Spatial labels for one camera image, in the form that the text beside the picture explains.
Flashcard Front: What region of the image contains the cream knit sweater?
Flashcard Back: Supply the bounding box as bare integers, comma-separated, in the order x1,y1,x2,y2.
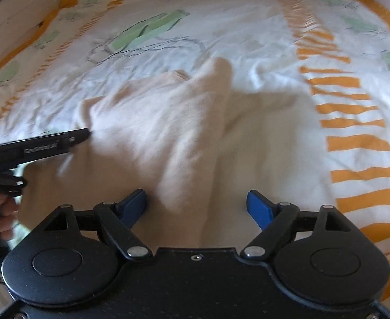
18,58,309,249

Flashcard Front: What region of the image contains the person's left hand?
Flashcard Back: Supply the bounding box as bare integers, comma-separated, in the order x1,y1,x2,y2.
0,193,19,241

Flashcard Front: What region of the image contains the white duvet orange green print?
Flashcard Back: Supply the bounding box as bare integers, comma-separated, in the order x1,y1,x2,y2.
0,0,390,309

